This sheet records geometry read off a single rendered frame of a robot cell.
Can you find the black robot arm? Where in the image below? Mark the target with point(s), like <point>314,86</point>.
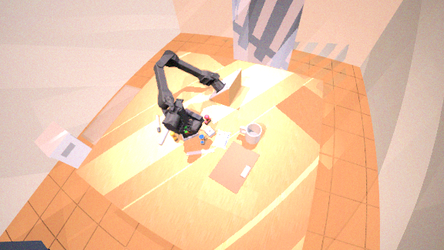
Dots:
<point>165,97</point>

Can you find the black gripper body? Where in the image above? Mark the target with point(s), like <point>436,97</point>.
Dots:
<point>193,125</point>

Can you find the orange rubber stamp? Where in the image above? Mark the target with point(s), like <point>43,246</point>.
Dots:
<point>172,134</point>

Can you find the white rectangular card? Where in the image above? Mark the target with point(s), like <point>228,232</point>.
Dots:
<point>221,139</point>

